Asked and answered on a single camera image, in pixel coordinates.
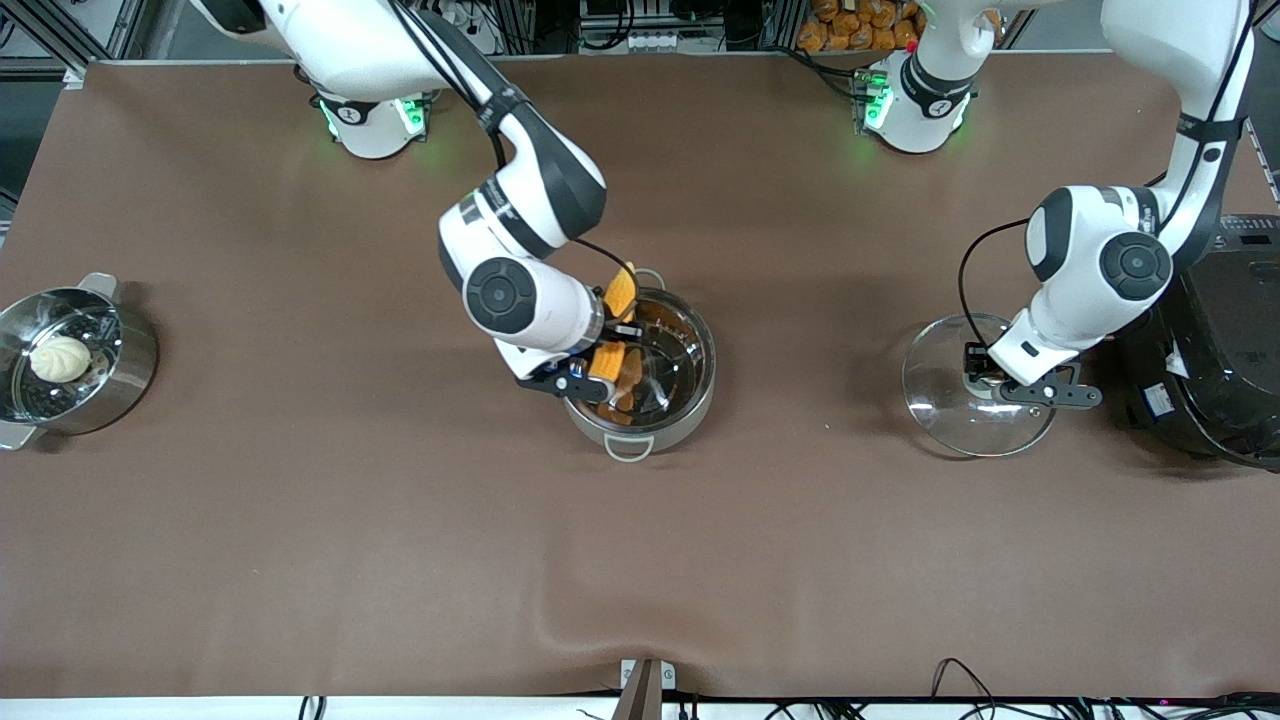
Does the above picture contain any yellow corn cob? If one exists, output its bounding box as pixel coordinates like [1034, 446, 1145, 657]
[588, 264, 646, 416]

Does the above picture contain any glass pot lid with knob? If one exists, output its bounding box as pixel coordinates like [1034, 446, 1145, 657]
[902, 313, 1059, 459]

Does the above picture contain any steel steamer pot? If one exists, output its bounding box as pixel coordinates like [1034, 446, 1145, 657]
[0, 272, 159, 451]

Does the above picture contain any black rice cooker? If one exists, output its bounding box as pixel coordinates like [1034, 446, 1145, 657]
[1115, 212, 1280, 471]

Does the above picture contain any brown table cover mat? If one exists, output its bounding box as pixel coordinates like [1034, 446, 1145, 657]
[0, 52, 1280, 701]

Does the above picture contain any metal table edge clamp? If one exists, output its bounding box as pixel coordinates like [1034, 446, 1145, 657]
[612, 657, 678, 720]

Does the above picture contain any large white power strip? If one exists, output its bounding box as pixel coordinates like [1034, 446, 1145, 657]
[440, 0, 501, 56]

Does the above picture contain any bag of orange bread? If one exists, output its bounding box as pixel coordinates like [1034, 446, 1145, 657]
[797, 0, 926, 53]

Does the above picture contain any white steamed bun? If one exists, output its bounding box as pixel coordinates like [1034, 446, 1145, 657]
[28, 335, 93, 384]

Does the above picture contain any perforated steel steamer basket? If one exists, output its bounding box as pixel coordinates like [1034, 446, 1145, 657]
[0, 300, 123, 426]

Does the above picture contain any steel cooking pot with handles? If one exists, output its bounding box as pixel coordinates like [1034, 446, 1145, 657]
[562, 268, 718, 463]

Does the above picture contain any aluminium frame rail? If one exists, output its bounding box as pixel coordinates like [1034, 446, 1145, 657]
[0, 0, 151, 81]

